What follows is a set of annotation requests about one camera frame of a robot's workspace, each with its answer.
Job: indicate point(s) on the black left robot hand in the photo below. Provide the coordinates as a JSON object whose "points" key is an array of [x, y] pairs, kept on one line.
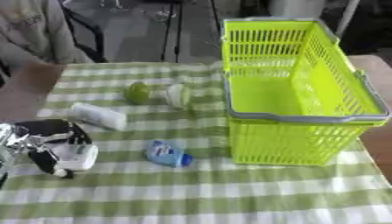
{"points": [[48, 128]]}

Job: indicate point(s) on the white rectangular box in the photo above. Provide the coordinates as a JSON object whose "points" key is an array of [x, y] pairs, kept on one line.
{"points": [[76, 156]]}

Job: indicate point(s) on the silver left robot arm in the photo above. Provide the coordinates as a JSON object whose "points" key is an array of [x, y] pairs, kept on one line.
{"points": [[10, 143]]}

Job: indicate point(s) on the white wrapped packet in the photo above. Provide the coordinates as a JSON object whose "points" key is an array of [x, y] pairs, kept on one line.
{"points": [[99, 115]]}

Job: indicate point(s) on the green round fruit toy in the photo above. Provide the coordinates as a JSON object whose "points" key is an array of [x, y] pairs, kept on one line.
{"points": [[138, 92]]}

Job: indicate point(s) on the person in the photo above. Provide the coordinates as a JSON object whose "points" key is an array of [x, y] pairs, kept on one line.
{"points": [[30, 32]]}

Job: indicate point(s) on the black chair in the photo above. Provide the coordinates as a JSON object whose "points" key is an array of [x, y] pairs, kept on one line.
{"points": [[86, 35]]}

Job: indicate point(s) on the blue bottle with blue cap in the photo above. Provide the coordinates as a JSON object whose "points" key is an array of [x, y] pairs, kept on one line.
{"points": [[166, 154]]}

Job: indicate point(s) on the black tripod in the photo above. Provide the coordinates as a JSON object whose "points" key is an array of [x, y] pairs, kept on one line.
{"points": [[171, 29]]}

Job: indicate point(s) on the lime green plastic basket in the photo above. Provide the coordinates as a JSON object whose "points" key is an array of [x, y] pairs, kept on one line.
{"points": [[301, 93]]}

